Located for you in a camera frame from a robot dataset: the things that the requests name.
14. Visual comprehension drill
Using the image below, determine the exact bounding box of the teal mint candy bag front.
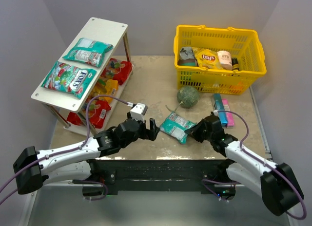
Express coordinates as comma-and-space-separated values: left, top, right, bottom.
62, 38, 113, 67

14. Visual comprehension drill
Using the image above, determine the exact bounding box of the dark brown small bottle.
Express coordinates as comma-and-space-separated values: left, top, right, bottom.
232, 57, 240, 71

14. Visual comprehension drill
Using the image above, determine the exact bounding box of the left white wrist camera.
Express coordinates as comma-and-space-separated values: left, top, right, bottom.
130, 103, 148, 122

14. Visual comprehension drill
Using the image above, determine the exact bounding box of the orange gummy candy bag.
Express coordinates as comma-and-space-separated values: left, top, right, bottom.
89, 78, 118, 98

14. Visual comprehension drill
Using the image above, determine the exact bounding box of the grey and teal pouch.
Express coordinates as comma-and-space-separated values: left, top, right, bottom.
177, 46, 197, 67

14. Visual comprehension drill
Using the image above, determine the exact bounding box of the green round melon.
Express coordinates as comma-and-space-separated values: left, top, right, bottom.
165, 86, 199, 112

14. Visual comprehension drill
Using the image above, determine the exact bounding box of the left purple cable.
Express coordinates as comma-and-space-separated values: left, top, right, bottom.
0, 95, 135, 205

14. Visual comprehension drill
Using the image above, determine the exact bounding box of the red fruit candy bag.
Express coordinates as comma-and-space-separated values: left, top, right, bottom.
101, 58, 133, 85

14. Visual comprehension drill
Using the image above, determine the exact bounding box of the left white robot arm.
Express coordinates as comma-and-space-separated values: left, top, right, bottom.
13, 118, 160, 195

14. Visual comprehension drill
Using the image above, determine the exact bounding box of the white two-tier shelf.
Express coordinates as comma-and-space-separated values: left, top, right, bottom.
31, 18, 129, 135

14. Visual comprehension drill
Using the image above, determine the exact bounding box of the pink rectangular box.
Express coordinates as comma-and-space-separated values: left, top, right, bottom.
222, 99, 235, 128

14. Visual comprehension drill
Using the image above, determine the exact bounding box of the teal mint candy bag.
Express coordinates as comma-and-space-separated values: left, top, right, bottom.
160, 112, 195, 144
62, 38, 113, 67

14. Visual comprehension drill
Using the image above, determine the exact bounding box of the yellow Lays chip bag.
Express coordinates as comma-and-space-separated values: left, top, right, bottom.
192, 47, 223, 69

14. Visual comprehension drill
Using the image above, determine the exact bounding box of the red candy bag with barcode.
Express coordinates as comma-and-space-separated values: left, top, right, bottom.
67, 99, 111, 129

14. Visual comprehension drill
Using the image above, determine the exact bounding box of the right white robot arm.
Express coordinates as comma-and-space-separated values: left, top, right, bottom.
185, 114, 304, 216

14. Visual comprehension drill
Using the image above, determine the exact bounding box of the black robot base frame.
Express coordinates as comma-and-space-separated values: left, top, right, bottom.
73, 159, 238, 199

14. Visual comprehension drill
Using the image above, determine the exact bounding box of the yellow plastic shopping basket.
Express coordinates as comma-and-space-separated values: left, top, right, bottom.
174, 25, 267, 95

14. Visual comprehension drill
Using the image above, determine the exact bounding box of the blue rectangular box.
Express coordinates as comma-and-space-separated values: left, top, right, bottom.
212, 94, 228, 127

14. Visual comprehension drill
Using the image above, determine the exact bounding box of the pink cream jar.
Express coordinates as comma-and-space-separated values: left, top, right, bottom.
217, 50, 233, 70

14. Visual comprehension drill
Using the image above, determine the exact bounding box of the teal Fox's candy bag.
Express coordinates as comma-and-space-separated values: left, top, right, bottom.
41, 61, 97, 99

